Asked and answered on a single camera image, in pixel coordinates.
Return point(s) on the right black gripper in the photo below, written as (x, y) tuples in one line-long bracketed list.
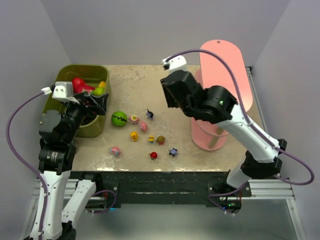
[(173, 88)]

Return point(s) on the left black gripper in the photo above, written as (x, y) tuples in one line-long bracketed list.
[(92, 102)]

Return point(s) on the pink figurine with yellow hat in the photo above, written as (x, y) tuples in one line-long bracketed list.
[(134, 119)]

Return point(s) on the pink pig figurine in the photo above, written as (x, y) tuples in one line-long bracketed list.
[(143, 126)]

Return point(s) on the pink figurine with blue glasses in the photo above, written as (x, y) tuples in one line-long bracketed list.
[(115, 150)]

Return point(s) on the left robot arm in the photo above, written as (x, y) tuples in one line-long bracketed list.
[(58, 128)]

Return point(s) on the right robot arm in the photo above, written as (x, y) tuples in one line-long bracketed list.
[(216, 105)]

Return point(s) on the pink tiered shelf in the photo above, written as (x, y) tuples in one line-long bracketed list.
[(206, 136)]

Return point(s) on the green apple toy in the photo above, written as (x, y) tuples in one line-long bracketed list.
[(98, 91)]

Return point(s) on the dark grape bunch toy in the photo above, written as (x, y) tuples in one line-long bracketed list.
[(90, 106)]

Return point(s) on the red dragon fruit toy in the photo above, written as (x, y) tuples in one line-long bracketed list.
[(80, 86)]

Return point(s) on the yellow pepper toy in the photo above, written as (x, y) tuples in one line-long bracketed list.
[(102, 84)]

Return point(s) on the green plastic bin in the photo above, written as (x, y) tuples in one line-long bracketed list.
[(92, 75)]

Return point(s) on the green watermelon ball toy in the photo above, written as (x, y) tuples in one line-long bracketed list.
[(119, 119)]

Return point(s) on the purple black-eared figurine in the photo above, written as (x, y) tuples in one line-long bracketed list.
[(150, 114)]

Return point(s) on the brown figurine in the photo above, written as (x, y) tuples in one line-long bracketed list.
[(160, 140)]

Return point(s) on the yellow duck figurine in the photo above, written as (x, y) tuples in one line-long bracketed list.
[(134, 136)]

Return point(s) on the yellow minion figurine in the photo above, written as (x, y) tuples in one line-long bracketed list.
[(151, 139)]

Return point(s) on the purple star figurine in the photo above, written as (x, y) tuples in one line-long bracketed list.
[(173, 152)]

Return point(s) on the red figurine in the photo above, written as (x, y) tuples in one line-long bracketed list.
[(153, 155)]

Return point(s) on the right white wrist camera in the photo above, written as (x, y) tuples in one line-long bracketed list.
[(177, 63)]

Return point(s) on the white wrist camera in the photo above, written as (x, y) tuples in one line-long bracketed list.
[(177, 63), (63, 92)]

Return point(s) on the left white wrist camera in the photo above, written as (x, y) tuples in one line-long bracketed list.
[(63, 92)]

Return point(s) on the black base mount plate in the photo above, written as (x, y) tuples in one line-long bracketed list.
[(116, 188)]

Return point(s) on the aluminium frame rail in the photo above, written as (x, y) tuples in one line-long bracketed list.
[(269, 189)]

